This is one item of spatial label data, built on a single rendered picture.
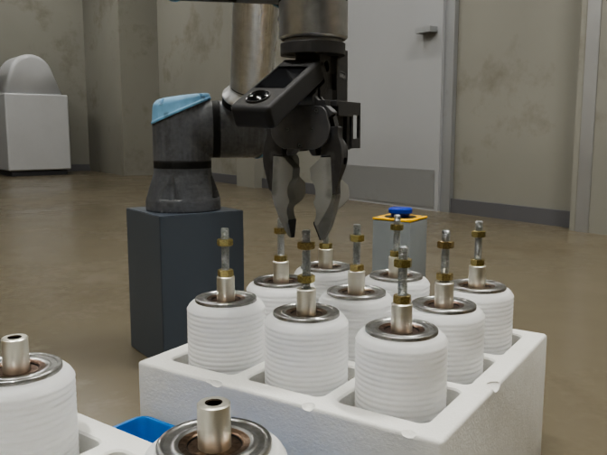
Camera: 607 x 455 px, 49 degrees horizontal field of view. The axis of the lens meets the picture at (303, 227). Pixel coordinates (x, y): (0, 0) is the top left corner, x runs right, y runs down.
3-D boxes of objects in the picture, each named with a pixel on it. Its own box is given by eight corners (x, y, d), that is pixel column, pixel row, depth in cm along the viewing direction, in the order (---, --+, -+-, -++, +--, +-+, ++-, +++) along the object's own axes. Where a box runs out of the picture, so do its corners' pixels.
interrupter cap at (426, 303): (449, 298, 84) (449, 292, 84) (490, 312, 77) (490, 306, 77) (398, 304, 81) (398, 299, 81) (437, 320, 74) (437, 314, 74)
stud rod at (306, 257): (303, 294, 76) (303, 228, 75) (312, 295, 76) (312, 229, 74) (300, 296, 75) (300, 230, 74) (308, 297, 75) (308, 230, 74)
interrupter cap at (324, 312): (258, 317, 75) (258, 311, 75) (303, 304, 81) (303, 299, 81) (310, 329, 70) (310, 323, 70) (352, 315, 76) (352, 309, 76)
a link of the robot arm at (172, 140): (153, 160, 140) (151, 94, 138) (217, 159, 143) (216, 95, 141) (151, 162, 128) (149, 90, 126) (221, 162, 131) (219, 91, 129)
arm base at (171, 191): (135, 208, 139) (133, 160, 137) (200, 203, 147) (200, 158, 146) (163, 215, 126) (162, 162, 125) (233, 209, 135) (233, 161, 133)
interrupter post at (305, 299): (291, 316, 76) (291, 288, 75) (304, 312, 77) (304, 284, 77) (307, 320, 74) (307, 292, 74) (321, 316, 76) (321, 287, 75)
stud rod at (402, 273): (406, 319, 68) (406, 246, 67) (396, 318, 69) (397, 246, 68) (406, 316, 69) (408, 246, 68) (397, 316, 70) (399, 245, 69)
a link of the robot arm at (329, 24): (328, -7, 67) (260, 1, 71) (328, 40, 68) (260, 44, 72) (359, 5, 73) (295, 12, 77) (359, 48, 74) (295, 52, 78)
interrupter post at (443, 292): (445, 305, 81) (446, 278, 80) (458, 310, 78) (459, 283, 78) (429, 307, 80) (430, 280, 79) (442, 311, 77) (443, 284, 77)
